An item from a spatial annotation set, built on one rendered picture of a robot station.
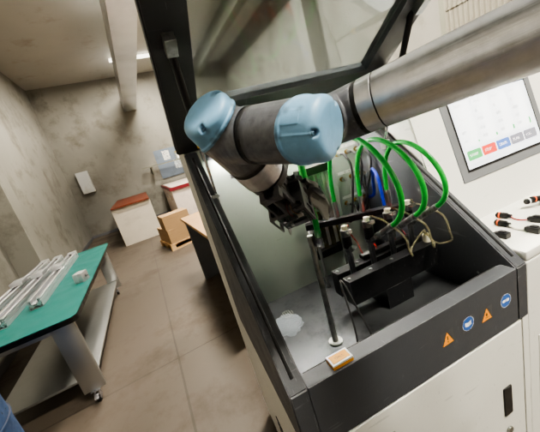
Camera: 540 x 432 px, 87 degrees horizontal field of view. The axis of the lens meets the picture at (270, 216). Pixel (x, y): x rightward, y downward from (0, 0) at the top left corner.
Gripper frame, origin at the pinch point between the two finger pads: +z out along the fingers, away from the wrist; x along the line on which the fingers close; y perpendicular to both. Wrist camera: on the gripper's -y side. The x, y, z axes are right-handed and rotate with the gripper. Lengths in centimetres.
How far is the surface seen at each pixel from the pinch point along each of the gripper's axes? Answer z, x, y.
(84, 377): 77, -209, 4
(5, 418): 20, -164, 25
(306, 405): 9.2, -13.2, 35.4
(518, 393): 68, 27, 41
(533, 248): 43, 44, 9
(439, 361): 34.1, 11.9, 31.1
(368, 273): 32.5, 2.9, 6.4
